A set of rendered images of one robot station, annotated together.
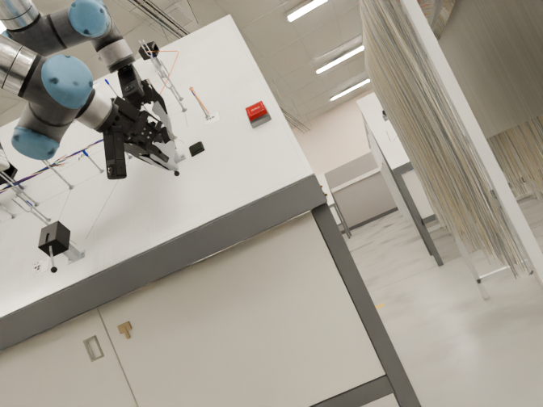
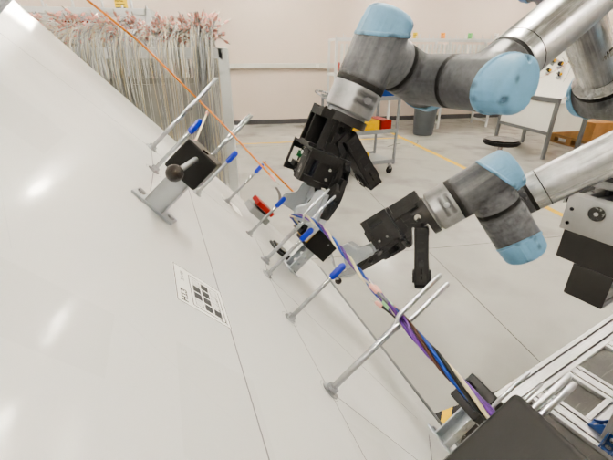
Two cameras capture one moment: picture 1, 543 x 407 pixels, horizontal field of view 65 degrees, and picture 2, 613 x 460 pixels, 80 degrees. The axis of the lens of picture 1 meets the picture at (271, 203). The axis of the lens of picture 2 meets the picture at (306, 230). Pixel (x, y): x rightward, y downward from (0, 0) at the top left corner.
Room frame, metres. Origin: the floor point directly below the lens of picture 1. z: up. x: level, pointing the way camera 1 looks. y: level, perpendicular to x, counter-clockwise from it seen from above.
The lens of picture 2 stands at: (1.34, 0.71, 1.42)
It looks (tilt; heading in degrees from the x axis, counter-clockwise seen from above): 25 degrees down; 246
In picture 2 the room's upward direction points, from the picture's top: straight up
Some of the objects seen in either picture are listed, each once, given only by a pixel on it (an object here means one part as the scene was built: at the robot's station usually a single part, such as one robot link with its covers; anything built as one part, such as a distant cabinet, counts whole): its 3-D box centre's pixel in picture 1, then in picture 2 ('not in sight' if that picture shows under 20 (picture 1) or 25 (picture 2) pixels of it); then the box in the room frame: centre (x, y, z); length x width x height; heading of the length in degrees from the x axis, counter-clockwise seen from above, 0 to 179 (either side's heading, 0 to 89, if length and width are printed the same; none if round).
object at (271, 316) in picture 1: (237, 339); not in sight; (0.99, 0.20, 0.60); 0.55 x 0.03 x 0.39; 86
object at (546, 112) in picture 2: not in sight; (548, 97); (-4.62, -3.32, 0.83); 1.18 x 0.72 x 1.65; 76
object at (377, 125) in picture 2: not in sight; (354, 131); (-1.17, -3.41, 0.54); 0.99 x 0.50 x 1.08; 178
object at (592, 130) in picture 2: not in sight; (599, 130); (-6.02, -3.18, 0.22); 1.20 x 0.80 x 0.44; 169
